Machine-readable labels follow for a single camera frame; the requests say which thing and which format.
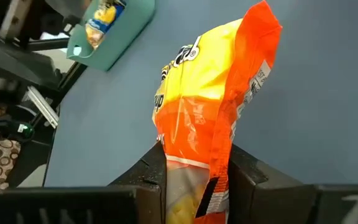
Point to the teal plastic bin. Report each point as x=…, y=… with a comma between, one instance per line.
x=120, y=40

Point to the orange Maruchan noodle pack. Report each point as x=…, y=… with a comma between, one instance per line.
x=197, y=93

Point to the silver metal rail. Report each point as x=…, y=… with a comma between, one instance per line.
x=42, y=107

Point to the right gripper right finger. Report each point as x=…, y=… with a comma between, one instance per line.
x=259, y=202

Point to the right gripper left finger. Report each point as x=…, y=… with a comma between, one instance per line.
x=135, y=202

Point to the black device green light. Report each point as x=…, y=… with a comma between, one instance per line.
x=11, y=127

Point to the blue Maruchan noodle pack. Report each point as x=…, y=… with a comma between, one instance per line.
x=104, y=18

